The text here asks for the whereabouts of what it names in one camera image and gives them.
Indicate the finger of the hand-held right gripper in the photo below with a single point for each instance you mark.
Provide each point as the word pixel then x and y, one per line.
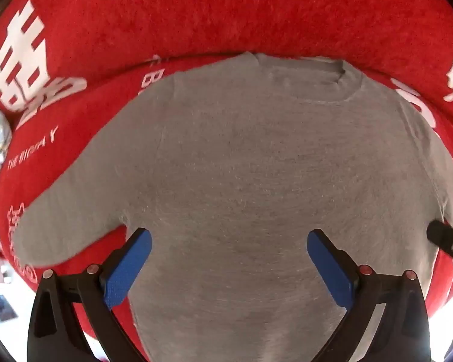
pixel 447 235

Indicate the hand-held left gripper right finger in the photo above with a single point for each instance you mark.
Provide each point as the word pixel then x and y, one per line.
pixel 332 267

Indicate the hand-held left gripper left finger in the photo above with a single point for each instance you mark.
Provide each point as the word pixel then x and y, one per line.
pixel 126 267

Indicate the grey sweater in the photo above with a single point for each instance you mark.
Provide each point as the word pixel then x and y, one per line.
pixel 249 181

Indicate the red printed blanket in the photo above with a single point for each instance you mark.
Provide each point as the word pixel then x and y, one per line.
pixel 249 7

